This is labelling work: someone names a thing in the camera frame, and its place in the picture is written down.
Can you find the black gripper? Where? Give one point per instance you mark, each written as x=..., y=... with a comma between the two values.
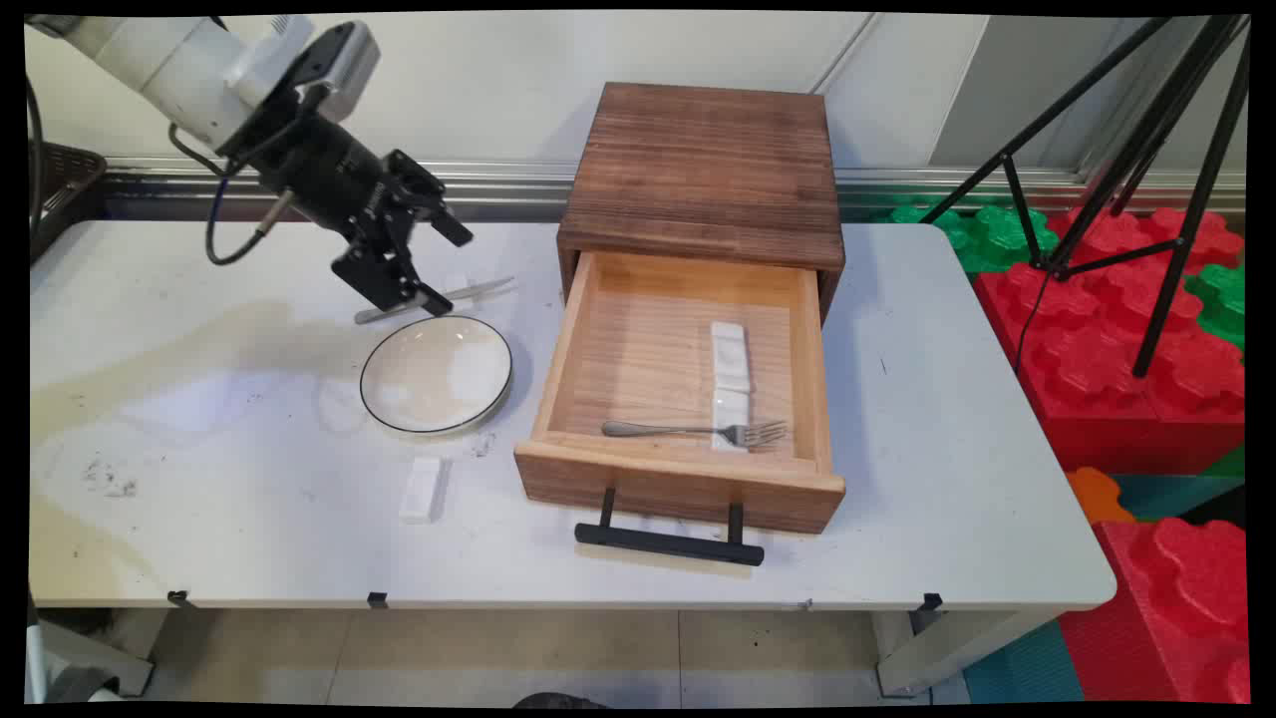
x=324, y=175

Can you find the silver serrated table knife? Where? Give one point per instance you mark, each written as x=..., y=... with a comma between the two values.
x=483, y=289

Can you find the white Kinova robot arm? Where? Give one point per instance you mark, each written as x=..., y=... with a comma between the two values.
x=150, y=60

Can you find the white ceramic cutlery rest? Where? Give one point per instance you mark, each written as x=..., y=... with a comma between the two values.
x=731, y=409
x=461, y=283
x=729, y=354
x=423, y=489

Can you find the white plate with dark rim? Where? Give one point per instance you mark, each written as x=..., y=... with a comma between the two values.
x=436, y=374

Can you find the light wooden drawer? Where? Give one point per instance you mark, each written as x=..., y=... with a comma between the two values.
x=638, y=349

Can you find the dark wooden cabinet box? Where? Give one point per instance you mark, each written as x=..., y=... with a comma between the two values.
x=703, y=165

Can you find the silver metal fork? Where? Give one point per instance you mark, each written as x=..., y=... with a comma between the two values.
x=658, y=430

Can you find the black mesh chair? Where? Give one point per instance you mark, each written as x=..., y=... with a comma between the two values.
x=65, y=189

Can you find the white table leg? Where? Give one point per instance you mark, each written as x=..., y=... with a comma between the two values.
x=95, y=653
x=947, y=648

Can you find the green foam block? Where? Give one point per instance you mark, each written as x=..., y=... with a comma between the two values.
x=997, y=234
x=1221, y=299

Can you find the red foam block stack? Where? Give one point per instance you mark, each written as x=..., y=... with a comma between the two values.
x=1097, y=359

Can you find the orange foam piece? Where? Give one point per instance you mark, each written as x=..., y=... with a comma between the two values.
x=1097, y=494

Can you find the teal foam mat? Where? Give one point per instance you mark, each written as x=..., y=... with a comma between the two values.
x=1022, y=663

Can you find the aluminium wall rail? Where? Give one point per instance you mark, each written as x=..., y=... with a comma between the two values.
x=498, y=184

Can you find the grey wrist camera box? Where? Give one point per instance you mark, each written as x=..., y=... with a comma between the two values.
x=344, y=65

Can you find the black camera tripod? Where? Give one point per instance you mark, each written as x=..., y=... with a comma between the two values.
x=1161, y=120

